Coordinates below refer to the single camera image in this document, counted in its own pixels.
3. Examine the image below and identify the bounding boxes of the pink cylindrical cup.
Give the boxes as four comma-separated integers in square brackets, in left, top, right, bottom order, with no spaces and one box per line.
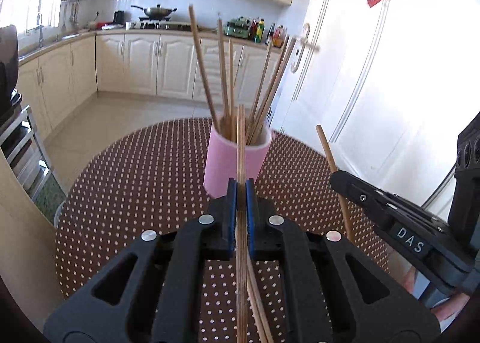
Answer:
[202,118,273,199]

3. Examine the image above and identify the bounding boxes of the gas stove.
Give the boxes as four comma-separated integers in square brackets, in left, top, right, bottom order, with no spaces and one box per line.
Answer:
[139,18,194,31]

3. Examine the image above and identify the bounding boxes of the green electric cooker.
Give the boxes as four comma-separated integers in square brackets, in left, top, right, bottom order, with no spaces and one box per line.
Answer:
[224,16,251,39]

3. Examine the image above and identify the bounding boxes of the person's right hand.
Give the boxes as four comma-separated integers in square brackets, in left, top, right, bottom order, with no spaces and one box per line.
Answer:
[431,292,473,325]

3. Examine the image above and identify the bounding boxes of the black kitchen appliance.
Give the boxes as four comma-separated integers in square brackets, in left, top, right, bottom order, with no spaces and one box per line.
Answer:
[0,26,19,118]

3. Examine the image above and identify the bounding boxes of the metal wok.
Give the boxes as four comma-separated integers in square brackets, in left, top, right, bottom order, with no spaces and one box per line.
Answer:
[130,4,178,20]

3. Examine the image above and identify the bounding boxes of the single wooden chopstick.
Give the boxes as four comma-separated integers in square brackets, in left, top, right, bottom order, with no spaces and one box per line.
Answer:
[316,124,355,244]
[246,272,266,343]
[237,105,244,343]
[247,272,274,343]

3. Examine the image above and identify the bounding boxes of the white door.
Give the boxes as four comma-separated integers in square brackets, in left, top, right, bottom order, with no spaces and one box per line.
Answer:
[277,0,480,216]

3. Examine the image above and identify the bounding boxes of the metal faucet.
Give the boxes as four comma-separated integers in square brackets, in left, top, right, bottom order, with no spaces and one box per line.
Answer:
[35,13,46,49]

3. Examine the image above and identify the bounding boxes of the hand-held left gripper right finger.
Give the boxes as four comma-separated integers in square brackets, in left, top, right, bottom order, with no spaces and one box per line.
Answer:
[245,178,441,343]

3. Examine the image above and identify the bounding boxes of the bundle of wooden chopsticks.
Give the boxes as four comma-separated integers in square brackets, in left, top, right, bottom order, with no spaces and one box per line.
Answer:
[187,5,297,145]

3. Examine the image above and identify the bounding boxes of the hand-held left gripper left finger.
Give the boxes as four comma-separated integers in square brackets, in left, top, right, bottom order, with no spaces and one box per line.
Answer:
[43,178,238,343]

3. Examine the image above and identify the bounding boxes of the metal shelf rack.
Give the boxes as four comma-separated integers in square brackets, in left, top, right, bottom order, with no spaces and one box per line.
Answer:
[0,90,53,201]

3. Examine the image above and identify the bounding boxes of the cream lower kitchen cabinets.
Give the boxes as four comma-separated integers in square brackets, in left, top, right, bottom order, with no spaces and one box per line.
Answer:
[17,33,286,141]

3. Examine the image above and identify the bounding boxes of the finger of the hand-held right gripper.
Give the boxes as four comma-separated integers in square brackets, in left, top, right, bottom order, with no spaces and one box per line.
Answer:
[379,191,449,229]
[330,170,398,231]

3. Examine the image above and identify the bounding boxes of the silver door handle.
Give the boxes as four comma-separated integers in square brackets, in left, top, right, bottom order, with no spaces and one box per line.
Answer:
[290,23,320,73]

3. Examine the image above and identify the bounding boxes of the brown polka dot tablecloth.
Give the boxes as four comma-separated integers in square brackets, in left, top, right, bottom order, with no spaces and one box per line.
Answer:
[54,117,391,343]

